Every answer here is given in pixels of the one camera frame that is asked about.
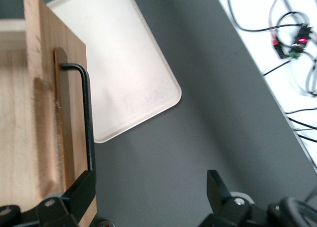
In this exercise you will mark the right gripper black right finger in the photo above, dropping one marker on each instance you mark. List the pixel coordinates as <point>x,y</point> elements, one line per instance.
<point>220,195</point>

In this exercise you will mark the green terminal connector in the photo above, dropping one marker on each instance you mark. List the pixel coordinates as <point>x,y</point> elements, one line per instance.
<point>294,54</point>

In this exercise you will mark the black electronic board red light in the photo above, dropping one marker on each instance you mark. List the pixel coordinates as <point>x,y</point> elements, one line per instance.
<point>302,36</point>

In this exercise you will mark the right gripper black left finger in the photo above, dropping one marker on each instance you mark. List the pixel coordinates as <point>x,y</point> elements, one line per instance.
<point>76,197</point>

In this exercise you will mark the white plastic tray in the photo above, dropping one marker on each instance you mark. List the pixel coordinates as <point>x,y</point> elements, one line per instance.
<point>119,63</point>

